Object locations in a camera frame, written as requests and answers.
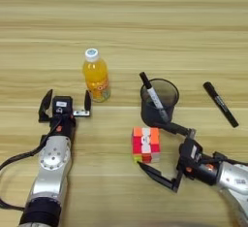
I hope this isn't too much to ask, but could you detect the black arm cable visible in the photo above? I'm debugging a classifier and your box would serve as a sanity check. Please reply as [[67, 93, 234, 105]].
[[211, 150, 248, 168], [0, 124, 63, 213]]

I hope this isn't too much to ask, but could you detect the black marker white barrel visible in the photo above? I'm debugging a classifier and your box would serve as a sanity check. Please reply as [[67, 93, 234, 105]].
[[139, 71, 171, 124]]

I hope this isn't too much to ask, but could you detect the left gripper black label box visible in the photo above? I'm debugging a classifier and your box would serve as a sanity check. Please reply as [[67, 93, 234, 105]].
[[51, 96, 75, 116]]

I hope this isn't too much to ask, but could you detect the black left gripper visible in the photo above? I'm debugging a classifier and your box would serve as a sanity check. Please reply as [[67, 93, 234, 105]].
[[38, 88, 93, 139]]

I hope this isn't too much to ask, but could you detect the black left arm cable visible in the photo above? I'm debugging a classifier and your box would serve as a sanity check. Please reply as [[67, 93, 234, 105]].
[[0, 124, 63, 213]]

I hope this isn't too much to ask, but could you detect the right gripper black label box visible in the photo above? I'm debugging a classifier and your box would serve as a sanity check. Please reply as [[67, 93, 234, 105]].
[[179, 138, 204, 171]]

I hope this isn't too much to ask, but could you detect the orange juice bottle white cap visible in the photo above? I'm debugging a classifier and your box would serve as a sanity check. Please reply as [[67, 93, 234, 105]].
[[81, 48, 112, 104]]

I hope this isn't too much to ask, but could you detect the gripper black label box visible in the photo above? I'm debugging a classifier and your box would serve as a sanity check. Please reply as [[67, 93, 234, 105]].
[[179, 138, 204, 171], [51, 96, 75, 116]]

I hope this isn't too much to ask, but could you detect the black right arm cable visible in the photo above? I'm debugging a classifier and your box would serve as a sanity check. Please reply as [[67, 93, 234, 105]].
[[211, 150, 248, 168]]

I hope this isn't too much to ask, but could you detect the black mesh pen cup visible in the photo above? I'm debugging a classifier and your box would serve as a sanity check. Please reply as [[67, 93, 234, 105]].
[[139, 78, 180, 128]]

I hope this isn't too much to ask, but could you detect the colourful puzzle cube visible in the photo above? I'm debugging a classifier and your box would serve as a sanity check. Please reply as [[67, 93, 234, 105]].
[[131, 126, 162, 165]]

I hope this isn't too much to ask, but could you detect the all black marker pen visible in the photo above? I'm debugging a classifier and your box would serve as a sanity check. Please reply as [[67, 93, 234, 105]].
[[202, 81, 240, 129]]

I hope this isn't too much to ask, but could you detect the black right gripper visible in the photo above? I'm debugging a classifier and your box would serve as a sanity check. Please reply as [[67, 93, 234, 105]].
[[137, 121, 221, 193]]

